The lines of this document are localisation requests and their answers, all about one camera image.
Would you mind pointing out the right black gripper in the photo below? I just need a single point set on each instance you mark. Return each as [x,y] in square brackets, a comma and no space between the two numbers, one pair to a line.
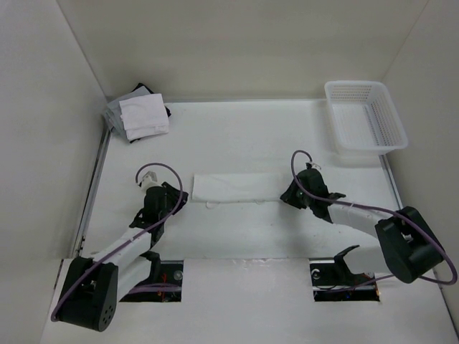
[288,195]

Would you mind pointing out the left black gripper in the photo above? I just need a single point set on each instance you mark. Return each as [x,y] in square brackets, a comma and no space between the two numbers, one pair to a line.
[175,195]

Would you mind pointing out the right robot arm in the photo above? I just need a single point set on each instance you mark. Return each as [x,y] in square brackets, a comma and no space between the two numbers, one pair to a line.
[408,245]

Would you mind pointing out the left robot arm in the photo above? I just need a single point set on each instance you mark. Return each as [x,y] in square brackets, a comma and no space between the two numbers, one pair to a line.
[94,285]

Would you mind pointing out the folded grey tank top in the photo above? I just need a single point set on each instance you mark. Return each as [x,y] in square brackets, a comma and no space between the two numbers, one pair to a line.
[113,112]

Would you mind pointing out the folded black tank top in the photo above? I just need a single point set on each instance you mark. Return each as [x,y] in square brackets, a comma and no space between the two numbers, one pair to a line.
[149,91]

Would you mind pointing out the white plastic basket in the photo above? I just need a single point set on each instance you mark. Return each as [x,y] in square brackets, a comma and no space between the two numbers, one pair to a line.
[363,118]

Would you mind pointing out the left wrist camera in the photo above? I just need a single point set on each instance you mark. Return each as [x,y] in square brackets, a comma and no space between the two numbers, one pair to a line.
[148,180]

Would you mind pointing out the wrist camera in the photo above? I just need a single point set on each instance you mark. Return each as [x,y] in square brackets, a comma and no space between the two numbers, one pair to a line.
[148,180]
[312,165]

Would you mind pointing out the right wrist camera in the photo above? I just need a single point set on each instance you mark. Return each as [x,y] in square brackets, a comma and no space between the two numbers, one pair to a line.
[312,165]

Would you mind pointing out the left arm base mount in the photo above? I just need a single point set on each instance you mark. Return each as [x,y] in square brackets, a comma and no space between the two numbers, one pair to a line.
[163,284]

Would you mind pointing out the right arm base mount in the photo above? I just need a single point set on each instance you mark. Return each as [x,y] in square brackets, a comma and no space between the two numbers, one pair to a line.
[333,281]

